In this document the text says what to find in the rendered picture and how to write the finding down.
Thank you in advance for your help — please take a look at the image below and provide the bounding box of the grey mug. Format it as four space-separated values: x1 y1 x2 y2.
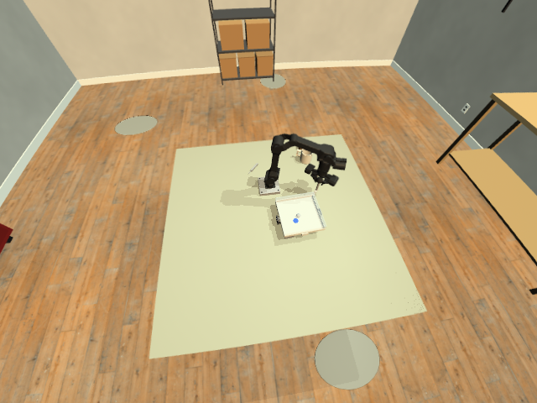
296 149 313 165

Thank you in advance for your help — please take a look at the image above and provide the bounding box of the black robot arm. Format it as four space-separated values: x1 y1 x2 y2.
264 133 347 189

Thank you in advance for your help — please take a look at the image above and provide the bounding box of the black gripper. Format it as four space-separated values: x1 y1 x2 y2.
305 164 339 186

